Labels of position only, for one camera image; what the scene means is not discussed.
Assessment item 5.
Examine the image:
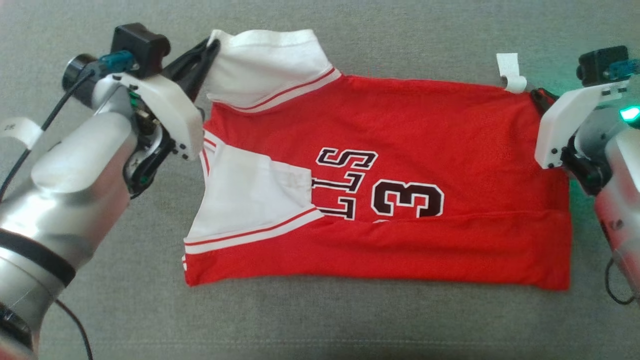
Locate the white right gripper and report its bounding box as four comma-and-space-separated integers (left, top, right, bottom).
529, 79, 632, 197

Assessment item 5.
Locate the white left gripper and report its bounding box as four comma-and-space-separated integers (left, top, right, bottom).
92, 38, 222, 199

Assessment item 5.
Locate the red and white jersey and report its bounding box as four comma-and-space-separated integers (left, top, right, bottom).
182, 28, 574, 292

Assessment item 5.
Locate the large grey sofa seat cushion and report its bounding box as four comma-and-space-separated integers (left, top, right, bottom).
0, 0, 640, 360

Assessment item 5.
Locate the white cable label tag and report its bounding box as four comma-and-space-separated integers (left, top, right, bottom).
0, 117, 44, 151

